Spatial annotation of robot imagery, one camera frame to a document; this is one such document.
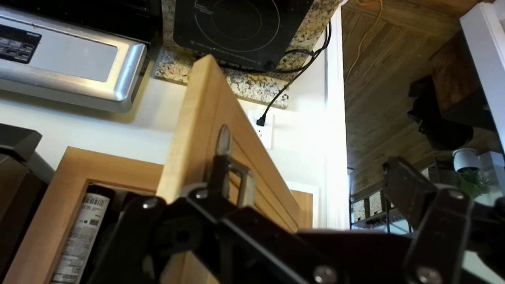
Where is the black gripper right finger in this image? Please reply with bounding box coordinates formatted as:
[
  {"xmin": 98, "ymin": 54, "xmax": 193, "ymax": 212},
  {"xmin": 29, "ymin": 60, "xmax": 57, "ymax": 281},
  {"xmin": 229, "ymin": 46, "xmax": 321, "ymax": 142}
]
[{"xmin": 384, "ymin": 156, "xmax": 505, "ymax": 284}]

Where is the light wood cabinet door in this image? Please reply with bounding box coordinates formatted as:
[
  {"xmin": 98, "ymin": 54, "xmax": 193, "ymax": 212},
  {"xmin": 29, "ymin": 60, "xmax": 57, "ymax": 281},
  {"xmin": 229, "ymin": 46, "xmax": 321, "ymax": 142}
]
[{"xmin": 156, "ymin": 54, "xmax": 305, "ymax": 284}]

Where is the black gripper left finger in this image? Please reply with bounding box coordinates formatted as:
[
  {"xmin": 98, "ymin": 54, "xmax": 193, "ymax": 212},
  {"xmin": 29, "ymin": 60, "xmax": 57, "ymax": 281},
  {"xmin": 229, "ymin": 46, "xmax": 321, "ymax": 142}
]
[{"xmin": 89, "ymin": 153, "xmax": 417, "ymax": 284}]

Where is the white wall outlet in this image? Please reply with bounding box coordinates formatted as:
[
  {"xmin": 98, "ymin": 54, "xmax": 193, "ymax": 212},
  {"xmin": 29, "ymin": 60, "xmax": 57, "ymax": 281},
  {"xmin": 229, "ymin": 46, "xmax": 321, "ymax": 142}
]
[{"xmin": 249, "ymin": 112, "xmax": 275, "ymax": 150}]

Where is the dark bottle with label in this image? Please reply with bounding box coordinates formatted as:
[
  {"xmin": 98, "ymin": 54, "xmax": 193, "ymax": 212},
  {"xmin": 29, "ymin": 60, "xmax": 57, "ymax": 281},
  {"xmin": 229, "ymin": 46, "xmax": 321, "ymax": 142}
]
[{"xmin": 51, "ymin": 193, "xmax": 111, "ymax": 284}]

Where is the black induction cooktop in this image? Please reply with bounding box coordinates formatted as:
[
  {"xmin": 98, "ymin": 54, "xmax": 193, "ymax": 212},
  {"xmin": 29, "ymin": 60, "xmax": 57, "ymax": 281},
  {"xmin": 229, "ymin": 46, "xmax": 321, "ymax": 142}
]
[{"xmin": 174, "ymin": 0, "xmax": 314, "ymax": 71}]

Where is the black power cord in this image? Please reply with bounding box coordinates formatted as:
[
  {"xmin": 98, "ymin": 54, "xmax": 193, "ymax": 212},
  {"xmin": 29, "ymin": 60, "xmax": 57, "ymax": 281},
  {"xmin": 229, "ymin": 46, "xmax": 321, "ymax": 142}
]
[{"xmin": 218, "ymin": 21, "xmax": 335, "ymax": 128}]

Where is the silver cabinet door handle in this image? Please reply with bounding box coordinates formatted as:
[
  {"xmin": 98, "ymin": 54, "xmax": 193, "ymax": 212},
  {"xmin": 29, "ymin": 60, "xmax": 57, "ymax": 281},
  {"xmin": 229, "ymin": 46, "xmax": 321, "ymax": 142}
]
[{"xmin": 210, "ymin": 125, "xmax": 256, "ymax": 207}]

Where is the green potted plant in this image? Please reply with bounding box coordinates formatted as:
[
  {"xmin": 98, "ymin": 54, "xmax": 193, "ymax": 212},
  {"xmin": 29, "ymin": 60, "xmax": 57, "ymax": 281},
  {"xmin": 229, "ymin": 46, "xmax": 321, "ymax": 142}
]
[{"xmin": 453, "ymin": 148, "xmax": 502, "ymax": 205}]

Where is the stainless steel stove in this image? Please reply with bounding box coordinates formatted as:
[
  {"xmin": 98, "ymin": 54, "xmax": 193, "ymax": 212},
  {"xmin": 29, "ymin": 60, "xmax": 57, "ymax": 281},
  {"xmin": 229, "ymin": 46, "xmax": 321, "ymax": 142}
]
[{"xmin": 0, "ymin": 5, "xmax": 147, "ymax": 112}]

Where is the orange extension cord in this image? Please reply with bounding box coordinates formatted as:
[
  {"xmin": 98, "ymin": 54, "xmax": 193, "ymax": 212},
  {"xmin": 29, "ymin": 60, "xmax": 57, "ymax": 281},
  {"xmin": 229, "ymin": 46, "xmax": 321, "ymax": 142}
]
[{"xmin": 344, "ymin": 0, "xmax": 385, "ymax": 81}]

